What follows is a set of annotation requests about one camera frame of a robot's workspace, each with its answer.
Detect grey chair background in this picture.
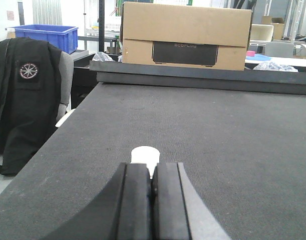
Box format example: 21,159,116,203
264,41,294,58

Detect grey office chair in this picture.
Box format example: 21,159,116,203
56,51,74,122

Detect crumpled plastic bag left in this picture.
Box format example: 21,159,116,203
92,51,115,62

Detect pink tape roll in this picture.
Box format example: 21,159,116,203
246,50,256,57

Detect black metal post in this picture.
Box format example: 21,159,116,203
98,0,105,52

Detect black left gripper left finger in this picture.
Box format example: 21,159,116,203
44,163,152,240

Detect large cardboard box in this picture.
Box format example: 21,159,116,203
121,1,252,71

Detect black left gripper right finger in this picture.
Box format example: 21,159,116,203
152,162,231,240

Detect white plastic valve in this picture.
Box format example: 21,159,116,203
130,145,160,179

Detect crumpled clear plastic bag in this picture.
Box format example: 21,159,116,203
253,61,298,73

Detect blue plastic crate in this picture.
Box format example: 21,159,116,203
11,24,78,54

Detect stacked dark foam boards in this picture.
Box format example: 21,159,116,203
89,61,306,95

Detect small cardboard box background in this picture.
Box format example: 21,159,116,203
261,16,284,40

